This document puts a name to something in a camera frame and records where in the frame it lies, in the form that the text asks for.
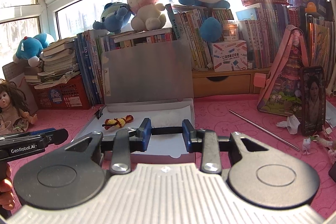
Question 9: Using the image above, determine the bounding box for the black smartphone standing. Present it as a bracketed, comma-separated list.
[301, 66, 326, 136]

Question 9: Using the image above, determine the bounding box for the person left hand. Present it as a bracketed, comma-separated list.
[0, 164, 15, 210]

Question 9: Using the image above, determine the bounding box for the pink rabbit print mat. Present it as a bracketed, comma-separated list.
[9, 94, 335, 218]

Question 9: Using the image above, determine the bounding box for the blue stitch plush toy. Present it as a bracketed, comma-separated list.
[93, 2, 131, 34]

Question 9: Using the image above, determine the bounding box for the pink triangular toy house box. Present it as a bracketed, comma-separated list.
[253, 24, 309, 119]

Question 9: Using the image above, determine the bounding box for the blue cat plush toy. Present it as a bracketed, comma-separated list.
[13, 33, 55, 68]

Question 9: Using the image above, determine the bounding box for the pink white rabbit plush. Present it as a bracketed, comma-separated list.
[127, 0, 166, 32]

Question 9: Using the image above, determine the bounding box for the black power adapter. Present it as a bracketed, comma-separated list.
[329, 162, 336, 182]

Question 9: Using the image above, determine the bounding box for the stack of books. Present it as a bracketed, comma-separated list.
[24, 37, 80, 89]

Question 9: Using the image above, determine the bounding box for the brown haired doll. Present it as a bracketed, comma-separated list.
[1, 79, 38, 135]

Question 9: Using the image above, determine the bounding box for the yellow red crochet scrunchie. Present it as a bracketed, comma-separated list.
[102, 115, 134, 130]

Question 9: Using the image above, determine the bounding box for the wooden drawer shelf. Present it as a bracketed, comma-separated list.
[192, 68, 269, 98]

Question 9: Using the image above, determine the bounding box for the silver open cardboard box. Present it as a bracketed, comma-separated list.
[71, 39, 197, 164]

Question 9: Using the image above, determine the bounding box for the metal rod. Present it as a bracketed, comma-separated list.
[228, 110, 300, 152]

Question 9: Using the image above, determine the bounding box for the white origami paper figure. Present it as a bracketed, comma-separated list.
[276, 115, 300, 135]

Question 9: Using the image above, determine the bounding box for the white pencil print box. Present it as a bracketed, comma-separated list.
[212, 40, 248, 72]

